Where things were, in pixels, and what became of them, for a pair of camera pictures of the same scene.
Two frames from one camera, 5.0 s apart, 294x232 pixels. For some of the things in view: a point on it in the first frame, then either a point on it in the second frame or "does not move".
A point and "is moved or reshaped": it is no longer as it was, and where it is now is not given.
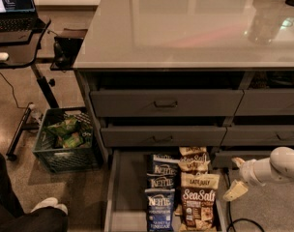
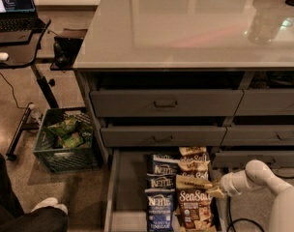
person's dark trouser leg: [8, 215] does not move
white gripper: [249, 172] → [228, 183]
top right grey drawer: [270, 102] does not move
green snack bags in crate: [72, 132] does not move
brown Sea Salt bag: [198, 200] is moved or reshaped
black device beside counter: [66, 46] does not move
